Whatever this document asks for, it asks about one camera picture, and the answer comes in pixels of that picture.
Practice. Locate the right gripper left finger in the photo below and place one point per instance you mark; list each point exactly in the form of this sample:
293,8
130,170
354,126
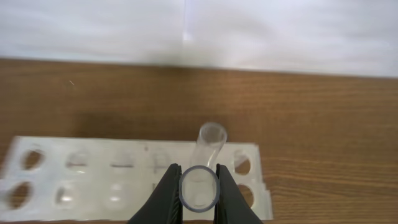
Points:
164,199

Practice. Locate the white test tube rack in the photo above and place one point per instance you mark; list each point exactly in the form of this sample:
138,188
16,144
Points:
93,183

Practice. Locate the clear test tube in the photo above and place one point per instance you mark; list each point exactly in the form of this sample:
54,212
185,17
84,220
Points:
208,146
181,193

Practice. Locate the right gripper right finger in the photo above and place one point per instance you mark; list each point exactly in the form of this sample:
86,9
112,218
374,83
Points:
231,202

